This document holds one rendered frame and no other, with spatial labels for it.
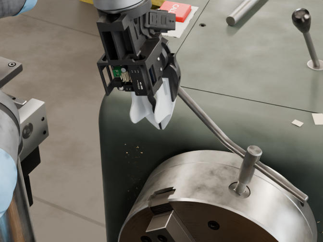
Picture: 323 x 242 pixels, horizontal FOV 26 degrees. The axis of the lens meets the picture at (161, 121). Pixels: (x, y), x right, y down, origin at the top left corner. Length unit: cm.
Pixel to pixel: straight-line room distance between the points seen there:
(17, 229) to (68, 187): 177
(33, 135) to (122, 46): 59
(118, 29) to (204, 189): 32
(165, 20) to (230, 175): 27
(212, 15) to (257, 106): 33
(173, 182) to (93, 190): 179
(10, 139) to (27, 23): 314
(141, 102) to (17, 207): 27
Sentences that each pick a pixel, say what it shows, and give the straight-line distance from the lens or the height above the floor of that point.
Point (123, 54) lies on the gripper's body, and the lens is 91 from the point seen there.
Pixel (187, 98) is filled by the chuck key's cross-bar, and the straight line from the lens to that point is 106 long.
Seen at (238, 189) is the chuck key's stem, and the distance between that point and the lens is 107.
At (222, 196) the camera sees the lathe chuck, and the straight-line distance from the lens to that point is 106.
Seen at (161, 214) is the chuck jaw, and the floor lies 119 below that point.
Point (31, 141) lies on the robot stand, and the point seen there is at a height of 105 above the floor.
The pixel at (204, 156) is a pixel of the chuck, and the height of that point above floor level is 123.
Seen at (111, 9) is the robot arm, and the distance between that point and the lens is 89.
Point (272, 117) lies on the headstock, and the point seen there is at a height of 125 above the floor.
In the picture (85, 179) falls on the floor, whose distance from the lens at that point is 294.
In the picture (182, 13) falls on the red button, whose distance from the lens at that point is 146.
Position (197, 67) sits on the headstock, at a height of 126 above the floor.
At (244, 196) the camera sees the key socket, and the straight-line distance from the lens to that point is 108.
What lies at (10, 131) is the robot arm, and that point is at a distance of 94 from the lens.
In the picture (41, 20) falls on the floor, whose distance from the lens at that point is 408.
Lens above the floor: 197
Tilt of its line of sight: 38 degrees down
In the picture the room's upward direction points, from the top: straight up
